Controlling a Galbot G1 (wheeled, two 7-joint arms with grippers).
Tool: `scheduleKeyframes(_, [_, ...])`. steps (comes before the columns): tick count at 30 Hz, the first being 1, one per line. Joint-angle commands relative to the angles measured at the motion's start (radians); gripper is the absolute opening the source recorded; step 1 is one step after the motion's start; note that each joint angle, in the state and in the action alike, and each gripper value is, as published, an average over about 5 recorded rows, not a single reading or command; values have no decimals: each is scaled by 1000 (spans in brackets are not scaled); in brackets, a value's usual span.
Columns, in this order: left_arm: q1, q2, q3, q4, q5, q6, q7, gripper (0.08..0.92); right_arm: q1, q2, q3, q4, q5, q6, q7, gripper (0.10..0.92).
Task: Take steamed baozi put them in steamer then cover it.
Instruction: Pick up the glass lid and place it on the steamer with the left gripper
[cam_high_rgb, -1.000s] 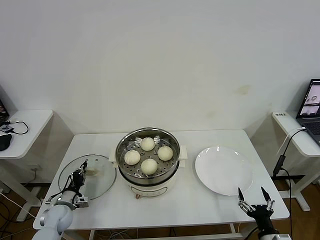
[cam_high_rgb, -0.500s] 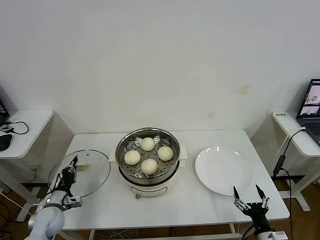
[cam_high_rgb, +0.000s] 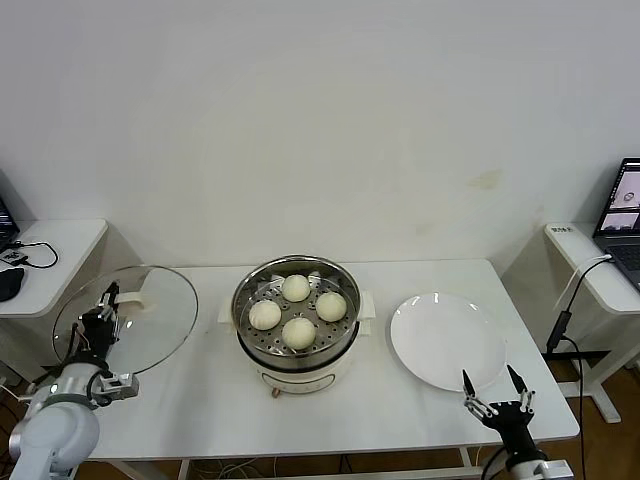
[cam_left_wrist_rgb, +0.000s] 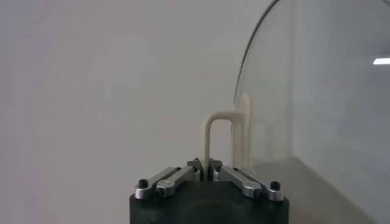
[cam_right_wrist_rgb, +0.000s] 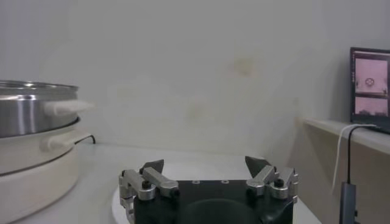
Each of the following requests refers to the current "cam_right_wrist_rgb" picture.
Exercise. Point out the cream electric cooker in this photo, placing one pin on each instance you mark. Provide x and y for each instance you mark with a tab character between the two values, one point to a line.
30	182

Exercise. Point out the stainless steel steamer basket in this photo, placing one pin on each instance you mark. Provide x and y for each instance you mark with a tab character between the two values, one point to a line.
24	112

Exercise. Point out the white side table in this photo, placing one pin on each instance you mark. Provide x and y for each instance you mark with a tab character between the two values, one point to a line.
335	128

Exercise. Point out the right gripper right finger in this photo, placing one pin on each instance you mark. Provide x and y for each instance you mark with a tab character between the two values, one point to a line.
262	179

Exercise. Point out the open grey laptop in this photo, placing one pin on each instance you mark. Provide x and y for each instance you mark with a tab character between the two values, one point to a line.
370	88

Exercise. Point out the white round plate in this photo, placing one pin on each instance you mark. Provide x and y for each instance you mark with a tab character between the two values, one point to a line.
207	172

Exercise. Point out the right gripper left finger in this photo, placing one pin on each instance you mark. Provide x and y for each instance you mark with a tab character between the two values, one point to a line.
160	179

